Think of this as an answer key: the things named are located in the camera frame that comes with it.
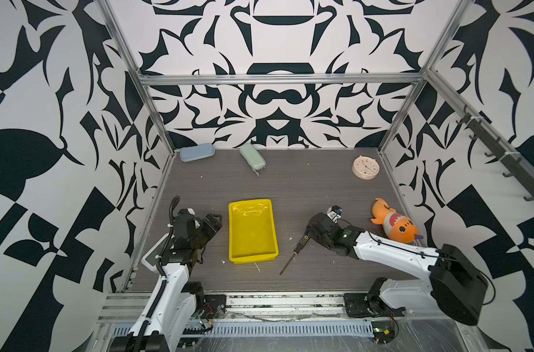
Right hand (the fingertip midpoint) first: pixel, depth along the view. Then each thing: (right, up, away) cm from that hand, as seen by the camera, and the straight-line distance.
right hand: (309, 227), depth 87 cm
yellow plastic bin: (-23, -3, +4) cm, 23 cm away
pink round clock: (+33, +23, +24) cm, 47 cm away
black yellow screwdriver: (-1, -4, 0) cm, 4 cm away
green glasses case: (-23, +28, +28) cm, 46 cm away
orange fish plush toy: (+33, +1, -3) cm, 33 cm away
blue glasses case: (-53, +32, +30) cm, 69 cm away
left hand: (-36, +4, -2) cm, 37 cm away
